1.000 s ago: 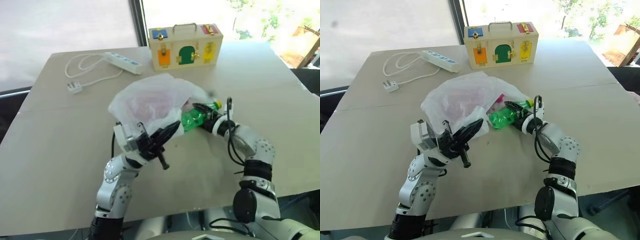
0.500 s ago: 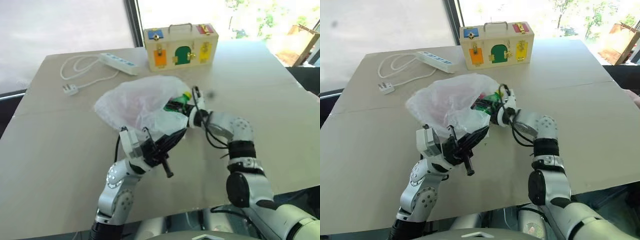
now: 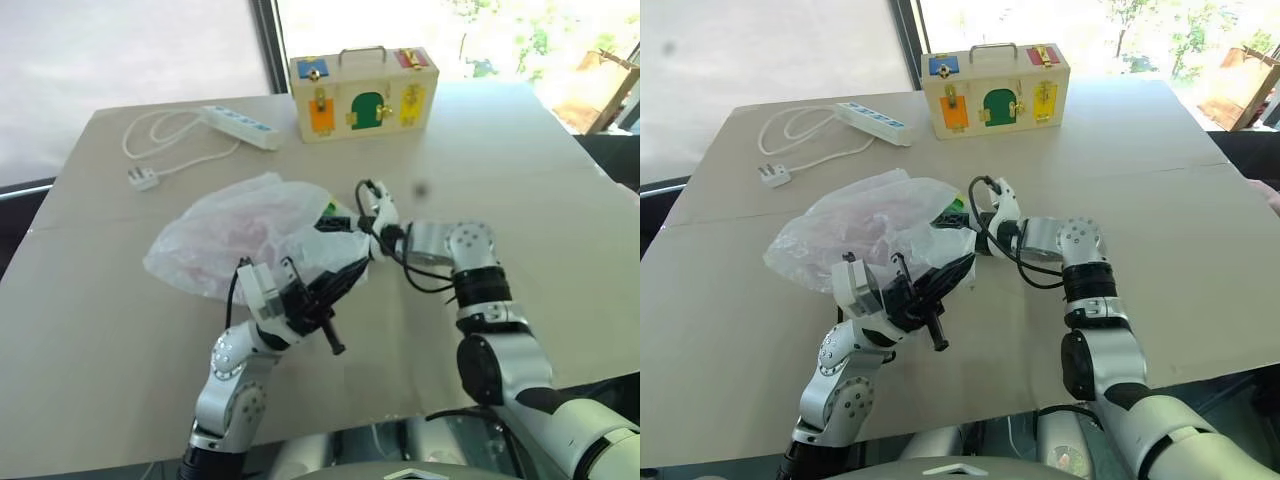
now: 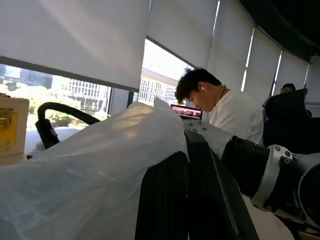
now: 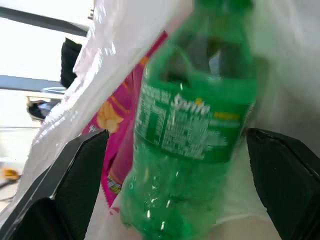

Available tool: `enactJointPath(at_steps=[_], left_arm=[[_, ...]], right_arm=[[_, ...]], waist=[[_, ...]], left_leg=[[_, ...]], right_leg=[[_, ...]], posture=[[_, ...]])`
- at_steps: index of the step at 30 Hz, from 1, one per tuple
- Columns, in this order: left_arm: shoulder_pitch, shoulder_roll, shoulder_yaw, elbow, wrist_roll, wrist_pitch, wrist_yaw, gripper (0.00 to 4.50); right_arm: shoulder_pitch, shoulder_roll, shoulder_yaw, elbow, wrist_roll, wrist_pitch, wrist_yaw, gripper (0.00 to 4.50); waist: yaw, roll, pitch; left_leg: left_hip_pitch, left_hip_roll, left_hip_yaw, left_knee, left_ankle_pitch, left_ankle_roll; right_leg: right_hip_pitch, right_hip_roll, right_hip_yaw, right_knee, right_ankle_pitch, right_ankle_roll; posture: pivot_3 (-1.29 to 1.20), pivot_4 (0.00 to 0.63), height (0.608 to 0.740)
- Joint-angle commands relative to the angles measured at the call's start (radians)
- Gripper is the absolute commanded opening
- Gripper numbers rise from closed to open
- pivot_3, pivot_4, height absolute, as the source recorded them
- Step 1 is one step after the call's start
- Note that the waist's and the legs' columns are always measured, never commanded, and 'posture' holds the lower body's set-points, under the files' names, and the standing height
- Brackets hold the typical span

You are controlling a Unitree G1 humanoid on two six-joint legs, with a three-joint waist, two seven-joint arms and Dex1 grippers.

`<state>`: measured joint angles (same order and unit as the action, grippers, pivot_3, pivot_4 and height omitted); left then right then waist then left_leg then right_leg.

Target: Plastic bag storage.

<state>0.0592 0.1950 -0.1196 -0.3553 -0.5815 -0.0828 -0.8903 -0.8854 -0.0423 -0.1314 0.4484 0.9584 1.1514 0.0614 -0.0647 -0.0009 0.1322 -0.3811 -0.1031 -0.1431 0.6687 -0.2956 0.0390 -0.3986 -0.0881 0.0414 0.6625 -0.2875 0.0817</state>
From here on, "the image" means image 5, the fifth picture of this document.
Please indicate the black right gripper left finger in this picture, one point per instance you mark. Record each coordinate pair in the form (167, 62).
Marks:
(62, 180)

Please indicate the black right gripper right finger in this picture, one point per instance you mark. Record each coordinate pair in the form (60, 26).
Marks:
(287, 180)

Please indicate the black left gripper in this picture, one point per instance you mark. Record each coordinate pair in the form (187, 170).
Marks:
(68, 65)

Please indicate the green Sprite plastic bottle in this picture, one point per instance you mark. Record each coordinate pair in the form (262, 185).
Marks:
(190, 140)

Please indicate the white plastic bag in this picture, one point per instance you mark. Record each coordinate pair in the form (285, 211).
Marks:
(282, 62)

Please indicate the magenta chips snack bag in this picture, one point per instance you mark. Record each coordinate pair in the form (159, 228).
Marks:
(117, 130)

